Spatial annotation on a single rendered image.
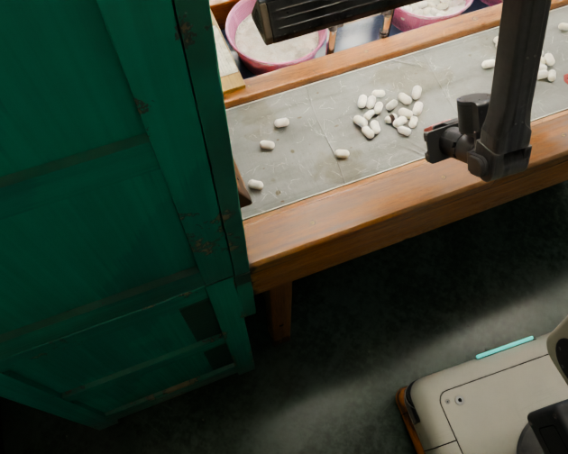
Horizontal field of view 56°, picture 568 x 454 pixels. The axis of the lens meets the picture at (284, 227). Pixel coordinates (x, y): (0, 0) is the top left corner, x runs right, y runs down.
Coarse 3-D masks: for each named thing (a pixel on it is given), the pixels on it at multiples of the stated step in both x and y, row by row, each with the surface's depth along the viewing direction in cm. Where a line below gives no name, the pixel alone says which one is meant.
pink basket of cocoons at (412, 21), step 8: (472, 0) 142; (400, 8) 141; (464, 8) 141; (400, 16) 144; (408, 16) 142; (416, 16) 140; (424, 16) 140; (432, 16) 140; (440, 16) 140; (448, 16) 140; (400, 24) 148; (408, 24) 146; (416, 24) 145; (424, 24) 144
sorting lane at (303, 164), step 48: (432, 48) 139; (480, 48) 139; (288, 96) 132; (336, 96) 132; (384, 96) 132; (432, 96) 132; (240, 144) 125; (288, 144) 125; (336, 144) 125; (384, 144) 125; (288, 192) 120
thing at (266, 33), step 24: (264, 0) 94; (288, 0) 95; (312, 0) 96; (336, 0) 98; (360, 0) 99; (384, 0) 101; (408, 0) 102; (264, 24) 96; (288, 24) 97; (312, 24) 99; (336, 24) 101
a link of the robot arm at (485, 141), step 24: (504, 0) 74; (528, 0) 71; (504, 24) 76; (528, 24) 73; (504, 48) 77; (528, 48) 75; (504, 72) 79; (528, 72) 77; (504, 96) 81; (528, 96) 80; (504, 120) 82; (528, 120) 83; (480, 144) 89; (504, 144) 85; (528, 144) 86; (504, 168) 88
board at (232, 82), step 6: (216, 24) 138; (222, 36) 136; (228, 48) 134; (222, 78) 130; (228, 78) 130; (234, 78) 130; (240, 78) 130; (222, 84) 129; (228, 84) 129; (234, 84) 129; (240, 84) 129; (228, 90) 128; (234, 90) 129
